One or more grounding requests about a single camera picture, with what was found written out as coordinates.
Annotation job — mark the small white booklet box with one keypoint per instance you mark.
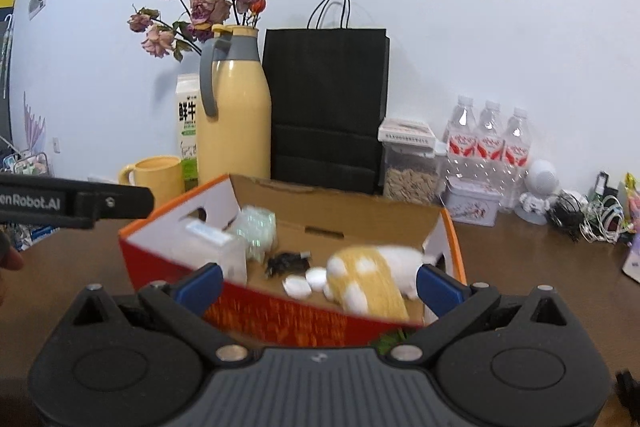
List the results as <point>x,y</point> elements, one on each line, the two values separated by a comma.
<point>406,132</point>

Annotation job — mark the white printed tin box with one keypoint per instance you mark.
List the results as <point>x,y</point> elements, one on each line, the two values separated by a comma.
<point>472,202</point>

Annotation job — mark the right water bottle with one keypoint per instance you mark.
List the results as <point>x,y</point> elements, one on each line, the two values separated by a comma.
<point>517,142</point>

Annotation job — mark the iridescent plastic ball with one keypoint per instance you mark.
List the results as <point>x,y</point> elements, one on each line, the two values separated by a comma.
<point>258,227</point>

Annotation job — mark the middle water bottle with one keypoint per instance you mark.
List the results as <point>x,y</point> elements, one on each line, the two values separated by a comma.
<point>489,142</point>

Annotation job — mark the white cotton pad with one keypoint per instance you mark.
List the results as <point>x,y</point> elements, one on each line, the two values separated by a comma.
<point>316,278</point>
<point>296,287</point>

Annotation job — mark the yellow white plush toy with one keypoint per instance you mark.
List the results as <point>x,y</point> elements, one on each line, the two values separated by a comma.
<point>375,280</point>

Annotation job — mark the orange cardboard box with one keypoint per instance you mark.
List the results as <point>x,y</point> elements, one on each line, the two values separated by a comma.
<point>310,220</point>

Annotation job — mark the yellow ceramic mug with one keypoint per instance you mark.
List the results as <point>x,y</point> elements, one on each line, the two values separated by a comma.
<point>161,174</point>

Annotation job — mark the left water bottle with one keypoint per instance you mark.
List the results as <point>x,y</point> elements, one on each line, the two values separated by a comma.
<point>460,139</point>

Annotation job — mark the clear seed storage container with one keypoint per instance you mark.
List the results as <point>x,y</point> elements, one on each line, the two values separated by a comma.
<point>412,174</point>

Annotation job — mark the water bottle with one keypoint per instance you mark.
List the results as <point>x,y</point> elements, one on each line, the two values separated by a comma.
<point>489,142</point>
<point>460,139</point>
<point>517,142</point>

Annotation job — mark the white milk carton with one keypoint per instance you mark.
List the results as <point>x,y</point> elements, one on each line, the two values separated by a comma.
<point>186,98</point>

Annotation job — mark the white capped plastic jar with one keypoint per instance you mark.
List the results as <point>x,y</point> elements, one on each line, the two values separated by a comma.
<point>196,243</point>

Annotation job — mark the yellow thermos jug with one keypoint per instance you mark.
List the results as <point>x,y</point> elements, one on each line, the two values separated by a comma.
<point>233,115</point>

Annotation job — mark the white astronaut figurine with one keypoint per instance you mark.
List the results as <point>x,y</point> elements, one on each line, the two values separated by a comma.
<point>540,184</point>

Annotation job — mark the black paper shopping bag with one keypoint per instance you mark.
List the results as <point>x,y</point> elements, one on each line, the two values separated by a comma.
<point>328,84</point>

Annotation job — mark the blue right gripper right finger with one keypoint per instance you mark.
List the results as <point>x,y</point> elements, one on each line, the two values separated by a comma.
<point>441,293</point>

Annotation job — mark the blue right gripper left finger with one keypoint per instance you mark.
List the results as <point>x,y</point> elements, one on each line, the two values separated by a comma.
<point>194,294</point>

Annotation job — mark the person's left hand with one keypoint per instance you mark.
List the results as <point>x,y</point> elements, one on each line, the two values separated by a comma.
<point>10,260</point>

